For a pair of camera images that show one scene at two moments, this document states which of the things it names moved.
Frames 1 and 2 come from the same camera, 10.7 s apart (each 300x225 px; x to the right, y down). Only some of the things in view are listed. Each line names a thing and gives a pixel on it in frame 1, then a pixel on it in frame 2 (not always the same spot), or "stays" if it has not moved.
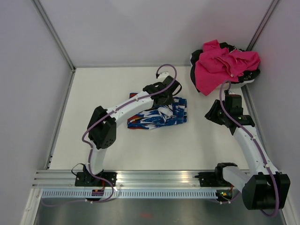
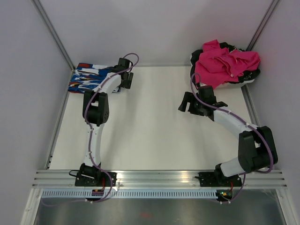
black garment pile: (245, 75) stays
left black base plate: (84, 179) stays
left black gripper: (170, 101) to (127, 84)
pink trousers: (217, 66) stays
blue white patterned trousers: (174, 113) to (86, 77)
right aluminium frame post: (270, 10) stays
